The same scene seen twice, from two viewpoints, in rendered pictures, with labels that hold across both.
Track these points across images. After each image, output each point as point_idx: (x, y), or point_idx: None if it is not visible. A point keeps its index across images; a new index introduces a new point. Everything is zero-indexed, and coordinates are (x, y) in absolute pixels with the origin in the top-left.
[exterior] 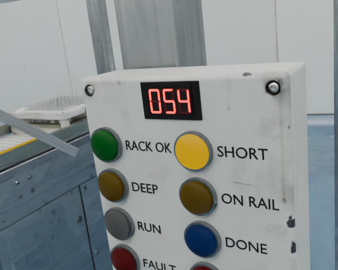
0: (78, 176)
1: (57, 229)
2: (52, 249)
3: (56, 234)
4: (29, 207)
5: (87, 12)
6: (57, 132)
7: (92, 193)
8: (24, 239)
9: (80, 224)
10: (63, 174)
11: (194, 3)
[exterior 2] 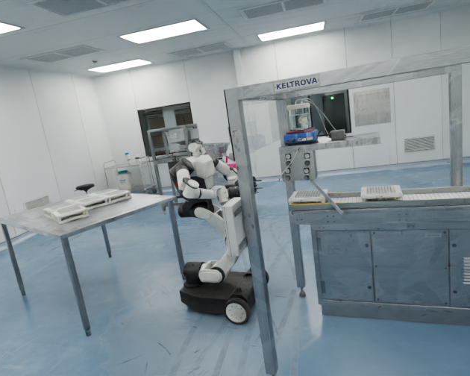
0: (368, 226)
1: (351, 243)
2: (347, 250)
3: (350, 245)
4: (336, 227)
5: (449, 136)
6: (351, 203)
7: (379, 237)
8: (333, 239)
9: (367, 248)
10: (352, 221)
11: (247, 189)
